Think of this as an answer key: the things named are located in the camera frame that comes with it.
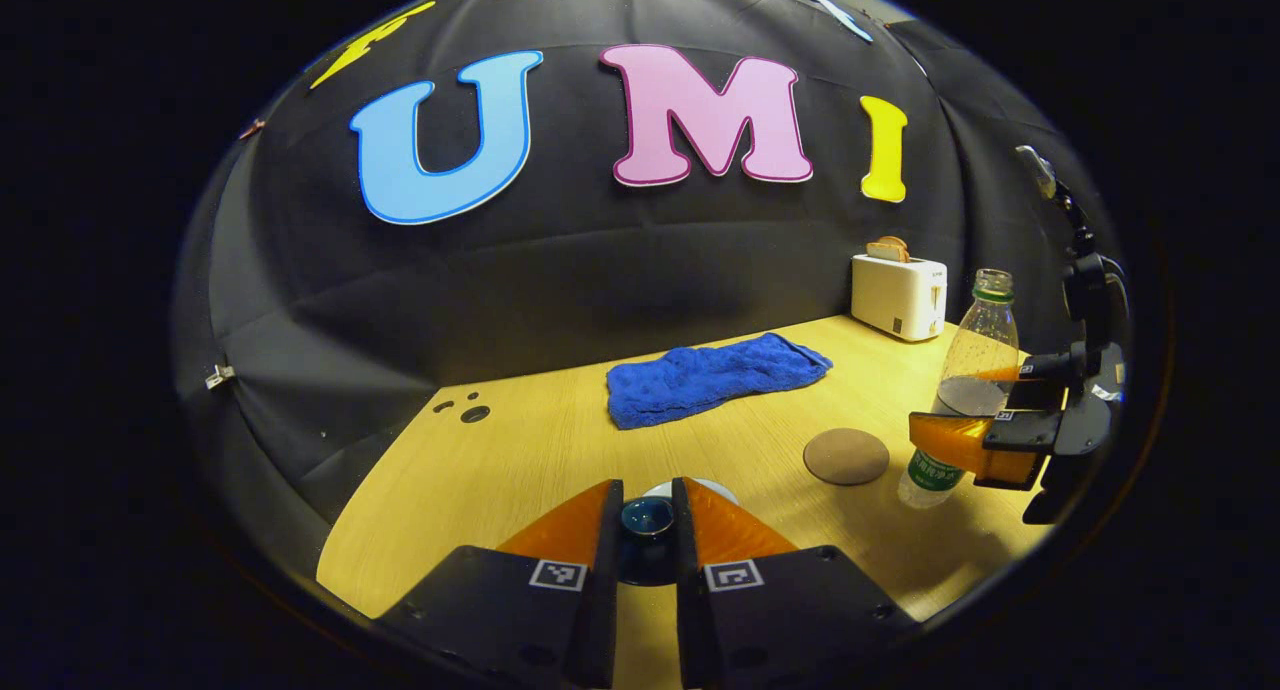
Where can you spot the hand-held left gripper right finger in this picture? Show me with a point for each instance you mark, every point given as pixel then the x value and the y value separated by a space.
pixel 690 620

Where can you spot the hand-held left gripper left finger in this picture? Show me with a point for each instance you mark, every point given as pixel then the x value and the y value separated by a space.
pixel 605 620

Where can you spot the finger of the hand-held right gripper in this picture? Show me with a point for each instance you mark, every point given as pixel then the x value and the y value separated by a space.
pixel 1040 395
pixel 1025 432

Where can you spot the clear plastic water bottle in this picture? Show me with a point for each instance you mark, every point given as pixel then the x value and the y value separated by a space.
pixel 985 340

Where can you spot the blue teacup lid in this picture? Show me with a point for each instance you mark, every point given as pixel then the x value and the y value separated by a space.
pixel 648 518

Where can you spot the round brown coaster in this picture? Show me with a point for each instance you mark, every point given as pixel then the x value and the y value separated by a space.
pixel 846 457

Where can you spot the white toaster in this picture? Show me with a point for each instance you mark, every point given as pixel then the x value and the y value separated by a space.
pixel 895 300

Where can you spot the toast slice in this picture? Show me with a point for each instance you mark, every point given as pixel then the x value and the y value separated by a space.
pixel 888 250

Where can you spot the blue towel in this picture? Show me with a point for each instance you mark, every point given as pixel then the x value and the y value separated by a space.
pixel 700 380

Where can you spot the black backdrop cloth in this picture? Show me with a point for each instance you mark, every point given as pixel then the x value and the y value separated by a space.
pixel 600 270

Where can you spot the silver clip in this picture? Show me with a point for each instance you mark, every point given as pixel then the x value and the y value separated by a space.
pixel 219 375

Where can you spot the copper clip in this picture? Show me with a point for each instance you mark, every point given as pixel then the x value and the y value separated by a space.
pixel 250 128

